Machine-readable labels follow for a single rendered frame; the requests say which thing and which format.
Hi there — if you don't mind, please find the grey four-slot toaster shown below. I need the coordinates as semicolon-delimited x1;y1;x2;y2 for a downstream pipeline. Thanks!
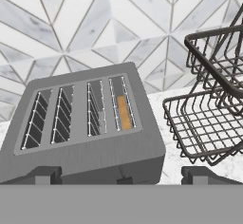
0;62;167;185

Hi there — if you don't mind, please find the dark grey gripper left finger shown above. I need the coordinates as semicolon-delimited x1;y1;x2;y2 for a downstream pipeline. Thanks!
3;166;63;186

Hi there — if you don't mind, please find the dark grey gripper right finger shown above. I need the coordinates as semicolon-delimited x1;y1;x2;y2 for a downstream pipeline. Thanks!
181;166;242;186

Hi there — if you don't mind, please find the dark wire basket stand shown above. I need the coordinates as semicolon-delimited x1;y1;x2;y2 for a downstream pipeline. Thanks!
162;3;243;167

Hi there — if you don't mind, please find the brown bread slice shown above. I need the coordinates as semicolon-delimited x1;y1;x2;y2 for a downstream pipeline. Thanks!
116;95;133;131

